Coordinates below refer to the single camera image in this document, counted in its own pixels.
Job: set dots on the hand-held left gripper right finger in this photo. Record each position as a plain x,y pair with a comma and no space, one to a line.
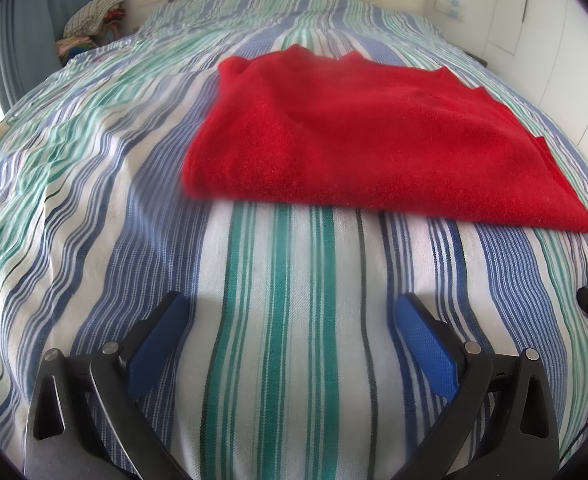
424,345

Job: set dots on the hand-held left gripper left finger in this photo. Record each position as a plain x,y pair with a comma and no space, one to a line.
156,350

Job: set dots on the red knit sweater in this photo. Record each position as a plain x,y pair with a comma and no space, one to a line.
374,135

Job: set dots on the pile of clothes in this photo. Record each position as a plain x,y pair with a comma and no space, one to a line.
91,20

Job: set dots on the bed with striped cover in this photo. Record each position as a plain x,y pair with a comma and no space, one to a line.
274,310

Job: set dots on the white wardrobe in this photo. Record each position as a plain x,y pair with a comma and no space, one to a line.
559,35

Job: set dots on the blue curtain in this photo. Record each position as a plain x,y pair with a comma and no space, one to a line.
29,25

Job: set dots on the wall switch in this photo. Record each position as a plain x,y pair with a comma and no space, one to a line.
448,6

